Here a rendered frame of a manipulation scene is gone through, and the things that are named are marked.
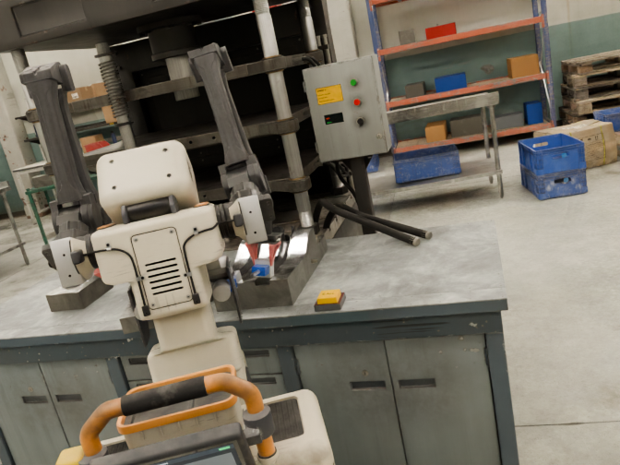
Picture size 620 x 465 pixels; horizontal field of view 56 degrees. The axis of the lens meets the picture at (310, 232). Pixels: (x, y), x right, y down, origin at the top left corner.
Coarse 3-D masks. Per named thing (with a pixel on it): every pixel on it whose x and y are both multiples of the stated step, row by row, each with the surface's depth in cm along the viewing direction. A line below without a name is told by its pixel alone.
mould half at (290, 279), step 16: (304, 240) 203; (320, 240) 219; (240, 256) 207; (288, 256) 199; (304, 256) 197; (320, 256) 215; (288, 272) 183; (304, 272) 195; (240, 288) 183; (256, 288) 181; (272, 288) 180; (288, 288) 179; (224, 304) 186; (240, 304) 185; (256, 304) 183; (272, 304) 182; (288, 304) 181
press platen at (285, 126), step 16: (272, 112) 301; (304, 112) 279; (176, 128) 330; (192, 128) 304; (208, 128) 282; (256, 128) 250; (272, 128) 242; (288, 128) 238; (112, 144) 314; (144, 144) 269; (192, 144) 260; (208, 144) 258; (96, 160) 274
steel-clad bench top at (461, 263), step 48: (336, 240) 235; (384, 240) 223; (432, 240) 212; (480, 240) 202; (48, 288) 253; (336, 288) 186; (384, 288) 179; (432, 288) 171; (480, 288) 165; (0, 336) 207
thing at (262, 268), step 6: (258, 258) 182; (264, 258) 182; (258, 264) 180; (264, 264) 180; (252, 270) 177; (258, 270) 176; (264, 270) 176; (270, 270) 180; (252, 276) 172; (258, 276) 181; (264, 276) 176; (270, 276) 180
